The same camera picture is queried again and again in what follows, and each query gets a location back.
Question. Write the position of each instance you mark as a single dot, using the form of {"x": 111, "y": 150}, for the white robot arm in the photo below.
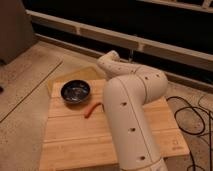
{"x": 129, "y": 88}

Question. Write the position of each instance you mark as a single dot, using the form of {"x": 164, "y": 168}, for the yellow sponge cloth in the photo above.
{"x": 92, "y": 74}

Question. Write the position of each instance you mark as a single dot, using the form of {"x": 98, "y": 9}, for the dark blue bowl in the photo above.
{"x": 75, "y": 91}

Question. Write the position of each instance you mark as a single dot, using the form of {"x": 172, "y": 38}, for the wooden cutting board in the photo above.
{"x": 72, "y": 141}

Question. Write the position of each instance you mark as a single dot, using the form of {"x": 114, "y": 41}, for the grey cabinet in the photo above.
{"x": 16, "y": 32}

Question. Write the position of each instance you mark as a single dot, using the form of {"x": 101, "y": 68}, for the white wooden rail frame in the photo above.
{"x": 172, "y": 35}

